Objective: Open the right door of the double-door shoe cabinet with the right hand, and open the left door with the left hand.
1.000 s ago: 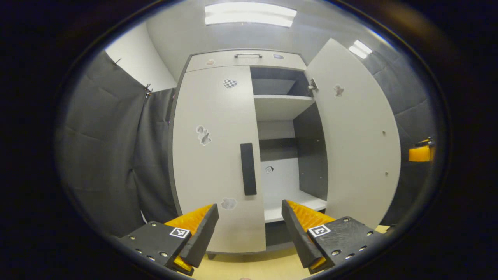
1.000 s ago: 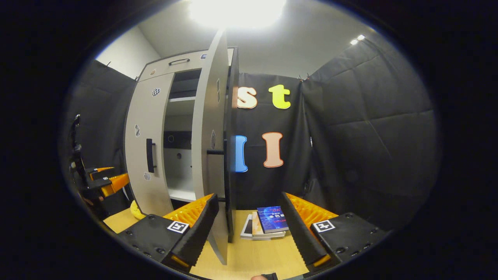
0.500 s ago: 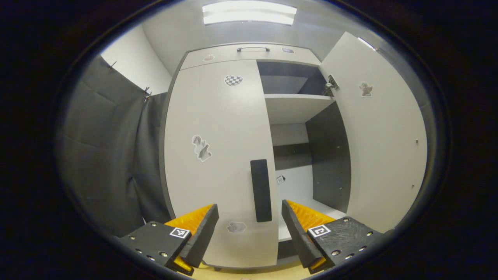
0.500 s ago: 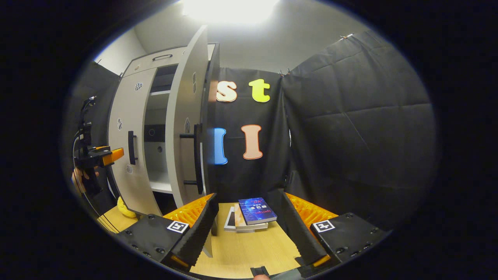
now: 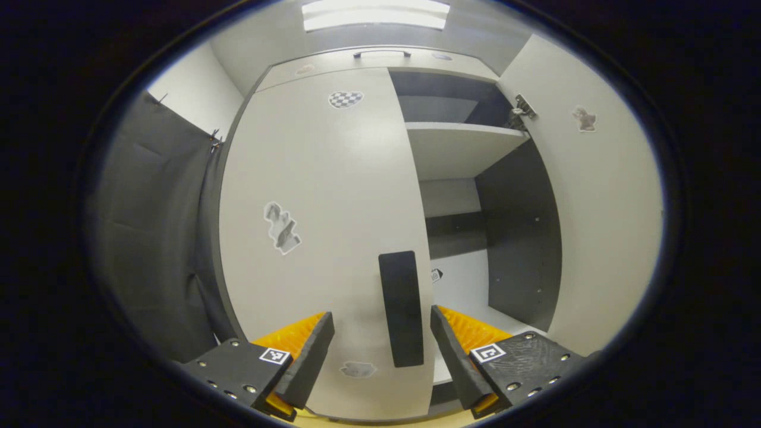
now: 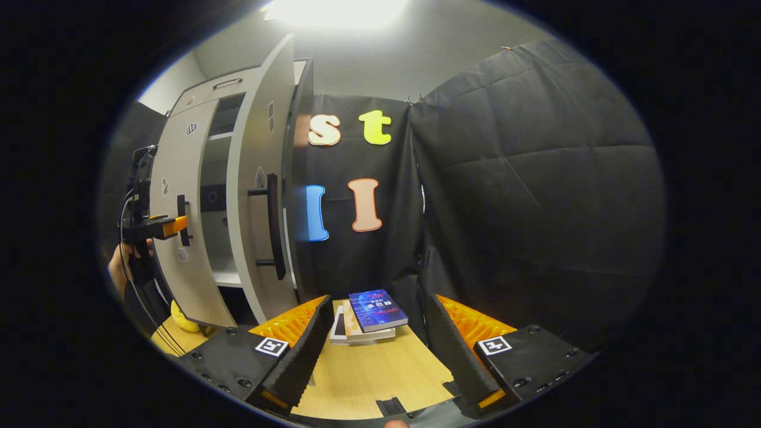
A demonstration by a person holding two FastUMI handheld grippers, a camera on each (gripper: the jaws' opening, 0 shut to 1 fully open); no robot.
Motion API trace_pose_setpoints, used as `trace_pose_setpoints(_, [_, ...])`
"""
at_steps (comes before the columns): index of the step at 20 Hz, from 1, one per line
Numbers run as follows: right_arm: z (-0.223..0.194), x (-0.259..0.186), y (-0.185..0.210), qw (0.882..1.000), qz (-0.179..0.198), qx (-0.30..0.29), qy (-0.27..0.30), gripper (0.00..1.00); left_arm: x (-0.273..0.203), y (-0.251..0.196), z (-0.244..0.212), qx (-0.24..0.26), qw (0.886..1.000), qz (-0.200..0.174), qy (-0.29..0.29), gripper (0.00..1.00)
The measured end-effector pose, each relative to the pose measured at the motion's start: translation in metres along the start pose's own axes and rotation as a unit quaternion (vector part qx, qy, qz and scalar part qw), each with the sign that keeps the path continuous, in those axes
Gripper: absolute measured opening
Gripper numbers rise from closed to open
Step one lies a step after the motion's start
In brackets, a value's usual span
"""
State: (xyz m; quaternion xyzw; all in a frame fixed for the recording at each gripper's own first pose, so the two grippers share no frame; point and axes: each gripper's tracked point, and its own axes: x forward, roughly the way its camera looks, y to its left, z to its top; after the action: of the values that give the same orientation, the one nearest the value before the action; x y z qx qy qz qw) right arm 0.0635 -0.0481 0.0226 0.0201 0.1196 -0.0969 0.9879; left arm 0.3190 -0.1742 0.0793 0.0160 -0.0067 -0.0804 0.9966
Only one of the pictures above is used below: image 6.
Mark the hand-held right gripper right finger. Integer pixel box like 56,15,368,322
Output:
419,292,595,417

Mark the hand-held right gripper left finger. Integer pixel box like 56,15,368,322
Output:
178,295,335,416

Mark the grey double-door shoe cabinet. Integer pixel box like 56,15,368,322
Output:
149,58,316,331

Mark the grey shoe cabinet door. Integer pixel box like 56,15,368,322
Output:
150,100,238,328
226,34,300,325

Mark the white book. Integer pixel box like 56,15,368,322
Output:
330,306,376,346

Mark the blue book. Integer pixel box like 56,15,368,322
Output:
348,289,409,333

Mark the yellow plush toy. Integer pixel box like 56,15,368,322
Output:
171,300,200,333

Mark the black backdrop cloth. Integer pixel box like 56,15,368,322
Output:
98,39,665,351

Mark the large ceiling light panel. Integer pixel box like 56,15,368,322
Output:
262,0,411,30

